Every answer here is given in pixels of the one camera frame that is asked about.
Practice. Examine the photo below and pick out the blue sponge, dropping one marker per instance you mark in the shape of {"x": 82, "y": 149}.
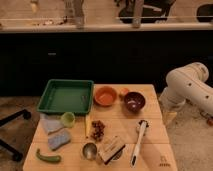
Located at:
{"x": 58, "y": 140}

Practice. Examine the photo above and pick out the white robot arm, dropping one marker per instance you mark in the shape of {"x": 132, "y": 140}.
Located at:
{"x": 188, "y": 83}

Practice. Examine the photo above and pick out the orange bowl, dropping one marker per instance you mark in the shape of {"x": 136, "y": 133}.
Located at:
{"x": 105, "y": 96}

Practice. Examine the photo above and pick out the small orange fruit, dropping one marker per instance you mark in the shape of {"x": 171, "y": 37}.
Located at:
{"x": 123, "y": 92}

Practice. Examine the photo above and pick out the dark purple bowl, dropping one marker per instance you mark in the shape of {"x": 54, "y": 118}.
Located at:
{"x": 134, "y": 101}

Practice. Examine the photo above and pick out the yellow stick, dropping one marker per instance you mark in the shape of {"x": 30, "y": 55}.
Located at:
{"x": 88, "y": 125}

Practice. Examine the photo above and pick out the green plastic tray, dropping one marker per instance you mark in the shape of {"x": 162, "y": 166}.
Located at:
{"x": 63, "y": 95}

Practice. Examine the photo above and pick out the light green cup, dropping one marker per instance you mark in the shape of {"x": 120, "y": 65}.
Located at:
{"x": 68, "y": 119}

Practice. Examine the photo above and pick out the wooden block brush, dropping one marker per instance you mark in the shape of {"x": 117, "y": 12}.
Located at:
{"x": 110, "y": 149}

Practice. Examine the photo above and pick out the grey cloth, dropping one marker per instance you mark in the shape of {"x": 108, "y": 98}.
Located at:
{"x": 50, "y": 125}

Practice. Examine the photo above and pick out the metal measuring cup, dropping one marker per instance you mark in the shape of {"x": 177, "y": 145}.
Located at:
{"x": 89, "y": 151}

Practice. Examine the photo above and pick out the green pepper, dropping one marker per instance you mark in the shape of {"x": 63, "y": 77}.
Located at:
{"x": 48, "y": 159}

